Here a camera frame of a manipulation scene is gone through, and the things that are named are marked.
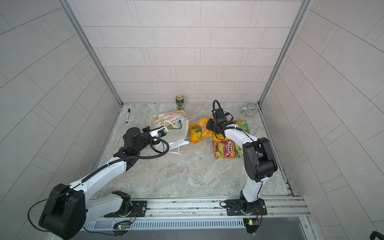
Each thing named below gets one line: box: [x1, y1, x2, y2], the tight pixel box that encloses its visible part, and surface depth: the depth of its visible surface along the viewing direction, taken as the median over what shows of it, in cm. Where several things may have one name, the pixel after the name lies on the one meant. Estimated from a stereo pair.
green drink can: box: [175, 95, 184, 107], surface depth 110 cm
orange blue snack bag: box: [213, 140, 236, 160], surface depth 91 cm
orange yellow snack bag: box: [189, 117, 214, 144], surface depth 92 cm
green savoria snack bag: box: [234, 141, 244, 159], surface depth 90 cm
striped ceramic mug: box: [241, 102, 259, 117], surface depth 107 cm
